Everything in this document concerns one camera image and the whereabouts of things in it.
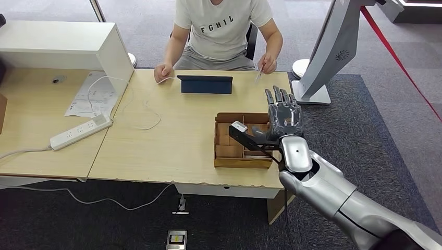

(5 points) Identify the person's left hand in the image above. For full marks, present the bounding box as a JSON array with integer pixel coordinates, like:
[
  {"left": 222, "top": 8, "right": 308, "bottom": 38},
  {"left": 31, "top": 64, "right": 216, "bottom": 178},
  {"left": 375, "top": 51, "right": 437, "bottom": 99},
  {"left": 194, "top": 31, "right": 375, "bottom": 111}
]
[{"left": 257, "top": 53, "right": 278, "bottom": 75}]

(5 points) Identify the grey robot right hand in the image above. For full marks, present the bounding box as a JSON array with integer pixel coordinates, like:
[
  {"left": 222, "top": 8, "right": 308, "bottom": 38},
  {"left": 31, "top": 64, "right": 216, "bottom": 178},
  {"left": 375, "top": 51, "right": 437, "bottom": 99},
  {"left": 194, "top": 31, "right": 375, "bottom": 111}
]
[{"left": 251, "top": 85, "right": 304, "bottom": 142}]

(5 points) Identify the person's right hand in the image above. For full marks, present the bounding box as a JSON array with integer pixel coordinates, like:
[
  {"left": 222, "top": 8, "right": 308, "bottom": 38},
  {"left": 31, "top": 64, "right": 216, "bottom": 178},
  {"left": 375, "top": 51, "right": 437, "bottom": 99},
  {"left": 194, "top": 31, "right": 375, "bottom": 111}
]
[{"left": 154, "top": 62, "right": 175, "bottom": 83}]

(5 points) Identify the white ID card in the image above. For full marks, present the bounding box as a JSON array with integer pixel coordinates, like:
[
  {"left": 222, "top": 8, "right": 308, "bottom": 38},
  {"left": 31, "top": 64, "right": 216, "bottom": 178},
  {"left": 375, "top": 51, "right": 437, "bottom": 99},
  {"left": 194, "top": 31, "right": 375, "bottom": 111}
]
[{"left": 254, "top": 64, "right": 266, "bottom": 84}]

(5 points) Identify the wooden compartment box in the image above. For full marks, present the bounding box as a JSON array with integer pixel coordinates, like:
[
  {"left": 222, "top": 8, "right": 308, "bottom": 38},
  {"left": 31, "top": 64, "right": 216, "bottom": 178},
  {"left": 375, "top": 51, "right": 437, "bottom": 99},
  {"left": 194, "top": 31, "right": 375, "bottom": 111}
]
[{"left": 213, "top": 112, "right": 274, "bottom": 170}]

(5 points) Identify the person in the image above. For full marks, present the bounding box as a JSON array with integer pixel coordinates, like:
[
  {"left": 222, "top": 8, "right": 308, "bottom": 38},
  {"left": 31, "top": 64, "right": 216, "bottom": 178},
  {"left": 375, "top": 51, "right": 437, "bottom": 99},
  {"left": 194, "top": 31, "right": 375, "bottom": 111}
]
[{"left": 153, "top": 0, "right": 284, "bottom": 83}]

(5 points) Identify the black chair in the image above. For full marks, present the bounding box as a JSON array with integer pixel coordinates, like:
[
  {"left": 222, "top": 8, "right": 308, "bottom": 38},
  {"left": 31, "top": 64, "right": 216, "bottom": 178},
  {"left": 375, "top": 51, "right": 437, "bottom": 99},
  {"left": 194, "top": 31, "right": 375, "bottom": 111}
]
[{"left": 169, "top": 23, "right": 259, "bottom": 61}]

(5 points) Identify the white round stanchion base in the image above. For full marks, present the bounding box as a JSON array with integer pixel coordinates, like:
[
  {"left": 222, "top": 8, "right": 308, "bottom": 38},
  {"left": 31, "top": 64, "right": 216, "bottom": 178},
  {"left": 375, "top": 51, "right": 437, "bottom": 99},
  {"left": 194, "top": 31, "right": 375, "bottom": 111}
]
[{"left": 292, "top": 58, "right": 311, "bottom": 80}]

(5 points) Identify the dark blue tablet case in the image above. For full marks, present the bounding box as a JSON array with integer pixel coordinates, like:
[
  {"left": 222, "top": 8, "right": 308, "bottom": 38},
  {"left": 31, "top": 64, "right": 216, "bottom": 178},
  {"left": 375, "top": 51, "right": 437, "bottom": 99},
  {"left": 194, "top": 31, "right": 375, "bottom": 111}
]
[{"left": 177, "top": 75, "right": 234, "bottom": 95}]

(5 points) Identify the silver kiosk monitor stand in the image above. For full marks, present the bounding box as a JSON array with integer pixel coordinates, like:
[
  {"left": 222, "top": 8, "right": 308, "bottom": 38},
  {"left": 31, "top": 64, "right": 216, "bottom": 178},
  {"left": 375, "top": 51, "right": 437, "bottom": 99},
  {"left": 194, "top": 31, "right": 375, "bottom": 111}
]
[{"left": 291, "top": 0, "right": 404, "bottom": 105}]

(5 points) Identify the printed paper sheet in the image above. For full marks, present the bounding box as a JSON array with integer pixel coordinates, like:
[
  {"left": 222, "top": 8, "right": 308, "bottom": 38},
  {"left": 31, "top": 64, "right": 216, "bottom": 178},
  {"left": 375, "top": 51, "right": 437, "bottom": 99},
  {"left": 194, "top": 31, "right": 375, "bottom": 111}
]
[{"left": 64, "top": 71, "right": 119, "bottom": 118}]

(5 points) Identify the stanchion with white base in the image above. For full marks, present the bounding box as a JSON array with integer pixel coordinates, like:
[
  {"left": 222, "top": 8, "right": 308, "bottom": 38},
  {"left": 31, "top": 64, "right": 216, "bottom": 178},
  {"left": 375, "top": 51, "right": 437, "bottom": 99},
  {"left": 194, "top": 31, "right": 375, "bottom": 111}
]
[{"left": 89, "top": 0, "right": 138, "bottom": 68}]

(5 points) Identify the wooden desk leg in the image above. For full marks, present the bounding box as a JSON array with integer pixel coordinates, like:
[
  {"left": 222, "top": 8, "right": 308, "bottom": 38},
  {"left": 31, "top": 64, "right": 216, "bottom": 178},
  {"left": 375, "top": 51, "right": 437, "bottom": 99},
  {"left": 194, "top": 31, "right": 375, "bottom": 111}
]
[{"left": 266, "top": 193, "right": 296, "bottom": 226}]

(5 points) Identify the white desk drawer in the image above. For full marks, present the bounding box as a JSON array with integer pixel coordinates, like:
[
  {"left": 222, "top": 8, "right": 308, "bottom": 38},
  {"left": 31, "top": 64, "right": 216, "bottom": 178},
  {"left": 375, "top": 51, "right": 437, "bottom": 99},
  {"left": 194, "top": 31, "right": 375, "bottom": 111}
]
[{"left": 174, "top": 183, "right": 281, "bottom": 200}]

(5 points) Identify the white power strip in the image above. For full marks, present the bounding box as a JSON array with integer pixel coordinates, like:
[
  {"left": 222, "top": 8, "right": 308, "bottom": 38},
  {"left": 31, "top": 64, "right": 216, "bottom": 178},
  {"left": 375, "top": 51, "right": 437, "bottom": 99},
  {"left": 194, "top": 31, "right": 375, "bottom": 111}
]
[{"left": 50, "top": 114, "right": 113, "bottom": 152}]

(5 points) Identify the white cabinet box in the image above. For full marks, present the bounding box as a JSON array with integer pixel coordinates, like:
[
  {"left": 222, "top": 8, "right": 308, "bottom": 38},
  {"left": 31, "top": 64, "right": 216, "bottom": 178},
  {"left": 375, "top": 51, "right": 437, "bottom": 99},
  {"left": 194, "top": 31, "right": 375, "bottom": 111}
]
[{"left": 0, "top": 20, "right": 134, "bottom": 98}]

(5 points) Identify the red barrier belt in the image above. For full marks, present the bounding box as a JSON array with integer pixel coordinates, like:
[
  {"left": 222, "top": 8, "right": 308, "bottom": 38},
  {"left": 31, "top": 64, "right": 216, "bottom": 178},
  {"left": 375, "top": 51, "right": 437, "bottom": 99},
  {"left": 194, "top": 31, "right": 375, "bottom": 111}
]
[{"left": 359, "top": 6, "right": 442, "bottom": 124}]

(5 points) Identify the open floor outlet box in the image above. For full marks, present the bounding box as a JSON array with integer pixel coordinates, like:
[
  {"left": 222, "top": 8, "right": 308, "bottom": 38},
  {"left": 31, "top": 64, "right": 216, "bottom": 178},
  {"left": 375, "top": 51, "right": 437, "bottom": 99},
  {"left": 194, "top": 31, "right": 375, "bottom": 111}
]
[{"left": 171, "top": 194, "right": 190, "bottom": 216}]

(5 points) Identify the dark lit platform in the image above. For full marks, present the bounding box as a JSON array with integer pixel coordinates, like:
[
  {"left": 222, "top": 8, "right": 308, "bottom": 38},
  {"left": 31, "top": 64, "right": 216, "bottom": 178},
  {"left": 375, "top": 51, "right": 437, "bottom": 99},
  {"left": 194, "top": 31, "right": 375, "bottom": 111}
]
[{"left": 394, "top": 0, "right": 442, "bottom": 24}]

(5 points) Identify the silver floor socket plate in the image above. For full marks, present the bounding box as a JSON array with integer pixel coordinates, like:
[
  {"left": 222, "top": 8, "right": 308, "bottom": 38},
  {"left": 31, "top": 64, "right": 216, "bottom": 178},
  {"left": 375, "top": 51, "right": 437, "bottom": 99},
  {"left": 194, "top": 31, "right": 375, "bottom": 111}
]
[{"left": 165, "top": 230, "right": 188, "bottom": 250}]

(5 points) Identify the brown cardboard box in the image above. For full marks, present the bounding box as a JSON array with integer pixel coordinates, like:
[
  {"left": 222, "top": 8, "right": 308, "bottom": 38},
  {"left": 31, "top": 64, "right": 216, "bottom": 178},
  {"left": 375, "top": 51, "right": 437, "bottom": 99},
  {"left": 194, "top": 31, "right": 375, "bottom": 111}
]
[{"left": 0, "top": 93, "right": 8, "bottom": 135}]

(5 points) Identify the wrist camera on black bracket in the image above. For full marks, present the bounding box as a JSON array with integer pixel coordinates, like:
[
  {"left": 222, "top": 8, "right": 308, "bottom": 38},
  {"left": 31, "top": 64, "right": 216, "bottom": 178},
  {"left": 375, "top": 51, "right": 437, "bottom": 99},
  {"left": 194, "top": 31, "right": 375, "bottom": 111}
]
[{"left": 228, "top": 120, "right": 282, "bottom": 163}]

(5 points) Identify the thin white charging cable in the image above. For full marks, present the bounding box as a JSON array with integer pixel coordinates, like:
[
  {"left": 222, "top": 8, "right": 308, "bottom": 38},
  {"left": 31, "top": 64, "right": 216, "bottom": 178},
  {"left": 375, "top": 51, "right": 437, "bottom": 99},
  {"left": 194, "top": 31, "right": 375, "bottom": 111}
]
[{"left": 86, "top": 76, "right": 180, "bottom": 131}]

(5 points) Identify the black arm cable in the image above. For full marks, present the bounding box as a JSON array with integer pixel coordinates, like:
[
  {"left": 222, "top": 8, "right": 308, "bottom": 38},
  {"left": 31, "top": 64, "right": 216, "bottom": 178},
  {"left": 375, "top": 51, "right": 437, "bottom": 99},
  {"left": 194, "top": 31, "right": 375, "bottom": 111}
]
[{"left": 283, "top": 187, "right": 290, "bottom": 250}]

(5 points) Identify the white floor cable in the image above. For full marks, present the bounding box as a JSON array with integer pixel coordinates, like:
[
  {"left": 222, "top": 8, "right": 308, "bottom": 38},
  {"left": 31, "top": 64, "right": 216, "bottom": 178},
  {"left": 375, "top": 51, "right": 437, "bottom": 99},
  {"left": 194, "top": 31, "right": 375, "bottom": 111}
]
[{"left": 0, "top": 183, "right": 174, "bottom": 211}]

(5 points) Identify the white power strip cord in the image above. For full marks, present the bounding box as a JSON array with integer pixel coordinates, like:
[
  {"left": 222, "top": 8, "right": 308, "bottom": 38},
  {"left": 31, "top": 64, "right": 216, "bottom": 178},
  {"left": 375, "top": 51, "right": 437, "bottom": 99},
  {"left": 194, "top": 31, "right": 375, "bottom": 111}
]
[{"left": 0, "top": 146, "right": 53, "bottom": 161}]

